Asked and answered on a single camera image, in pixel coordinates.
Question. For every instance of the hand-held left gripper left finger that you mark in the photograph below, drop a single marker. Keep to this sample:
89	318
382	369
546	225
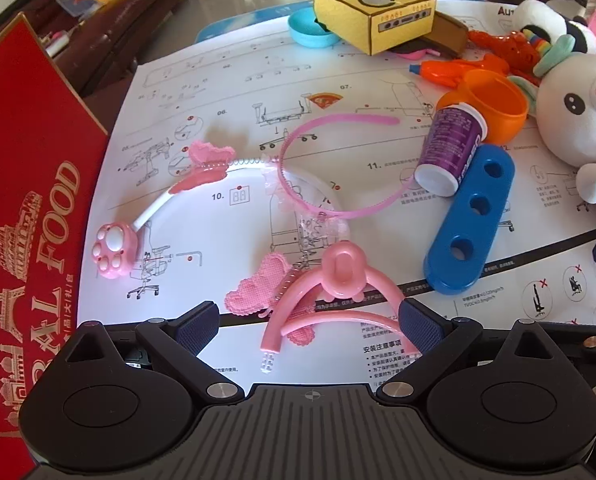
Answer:
198	332

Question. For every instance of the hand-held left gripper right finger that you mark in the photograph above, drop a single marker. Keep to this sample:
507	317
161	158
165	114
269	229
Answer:
419	329

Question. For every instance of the pink pig headband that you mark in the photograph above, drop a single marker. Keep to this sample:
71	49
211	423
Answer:
345	270

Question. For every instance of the pink cat paw wand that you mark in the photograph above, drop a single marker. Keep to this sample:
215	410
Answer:
112	252

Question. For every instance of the blue three-hole plastic toy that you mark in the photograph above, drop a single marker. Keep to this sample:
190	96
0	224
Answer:
470	220

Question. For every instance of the pink butterfly headband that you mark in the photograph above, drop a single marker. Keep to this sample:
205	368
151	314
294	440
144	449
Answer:
338	212

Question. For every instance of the purple bottle with white cap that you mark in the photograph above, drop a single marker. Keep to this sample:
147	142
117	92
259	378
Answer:
450	147

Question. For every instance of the orange plastic cup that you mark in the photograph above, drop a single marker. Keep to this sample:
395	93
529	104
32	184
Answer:
498	105

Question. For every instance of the red cardboard gift box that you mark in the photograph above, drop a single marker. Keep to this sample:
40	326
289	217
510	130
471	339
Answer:
23	210

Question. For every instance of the white unicorn plush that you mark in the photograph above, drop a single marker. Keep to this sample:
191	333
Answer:
578	110

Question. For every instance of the orange toy lobster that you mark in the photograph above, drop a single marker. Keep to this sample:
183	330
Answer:
515	47

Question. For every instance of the orange toy water gun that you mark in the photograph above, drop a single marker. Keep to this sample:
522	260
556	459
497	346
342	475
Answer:
458	69

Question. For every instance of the panda plush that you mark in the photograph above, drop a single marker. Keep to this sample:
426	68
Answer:
553	20

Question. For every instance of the white paper instruction sheet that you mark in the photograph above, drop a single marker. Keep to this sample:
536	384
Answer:
238	90

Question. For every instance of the small pizza slice piece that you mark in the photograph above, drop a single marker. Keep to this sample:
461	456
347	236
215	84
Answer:
323	100

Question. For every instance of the pink plastic plate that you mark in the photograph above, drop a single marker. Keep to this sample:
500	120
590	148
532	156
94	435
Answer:
418	53

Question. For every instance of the brown leather sofa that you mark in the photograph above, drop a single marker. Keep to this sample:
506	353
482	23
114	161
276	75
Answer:
113	35

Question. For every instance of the teal plastic bowl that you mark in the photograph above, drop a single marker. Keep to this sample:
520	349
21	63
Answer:
308	30

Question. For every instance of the yellow cardboard toy stove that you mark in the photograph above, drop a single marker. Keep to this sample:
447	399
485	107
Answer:
373	10

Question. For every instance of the clear plastic box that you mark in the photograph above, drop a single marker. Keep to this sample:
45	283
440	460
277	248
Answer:
75	2

